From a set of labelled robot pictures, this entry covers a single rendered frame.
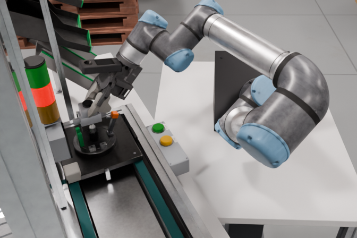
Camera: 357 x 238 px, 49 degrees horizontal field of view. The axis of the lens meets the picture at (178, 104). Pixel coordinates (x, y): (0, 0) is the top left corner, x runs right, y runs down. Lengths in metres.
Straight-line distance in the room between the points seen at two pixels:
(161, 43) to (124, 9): 2.70
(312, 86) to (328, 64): 2.86
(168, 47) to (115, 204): 0.48
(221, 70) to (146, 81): 1.89
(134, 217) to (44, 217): 0.87
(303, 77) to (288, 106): 0.07
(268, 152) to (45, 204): 0.60
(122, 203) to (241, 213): 0.36
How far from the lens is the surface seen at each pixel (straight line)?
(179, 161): 1.22
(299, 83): 0.85
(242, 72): 1.48
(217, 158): 1.38
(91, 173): 1.22
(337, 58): 3.82
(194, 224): 1.08
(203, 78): 1.76
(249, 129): 0.83
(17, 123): 0.23
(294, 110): 0.83
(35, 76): 0.87
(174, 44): 1.07
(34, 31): 1.31
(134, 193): 1.20
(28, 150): 0.25
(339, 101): 3.25
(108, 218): 1.16
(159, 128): 1.32
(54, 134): 0.94
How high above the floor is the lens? 1.83
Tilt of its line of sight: 37 degrees down
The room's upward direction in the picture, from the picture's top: 2 degrees counter-clockwise
